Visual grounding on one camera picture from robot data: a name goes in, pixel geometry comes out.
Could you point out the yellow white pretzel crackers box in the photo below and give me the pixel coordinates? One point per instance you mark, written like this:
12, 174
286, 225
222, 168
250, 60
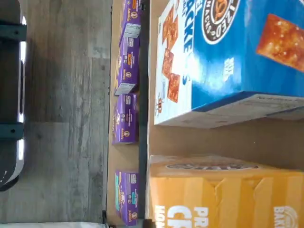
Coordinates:
213, 194

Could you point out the blue white pretzel crackers box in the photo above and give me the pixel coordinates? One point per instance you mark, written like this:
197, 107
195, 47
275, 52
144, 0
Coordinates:
225, 59

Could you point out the purple teal macaroni box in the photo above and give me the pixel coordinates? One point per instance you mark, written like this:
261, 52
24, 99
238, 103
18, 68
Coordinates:
128, 202

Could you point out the dark robot base platform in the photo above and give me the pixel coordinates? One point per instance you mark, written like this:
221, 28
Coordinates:
9, 95

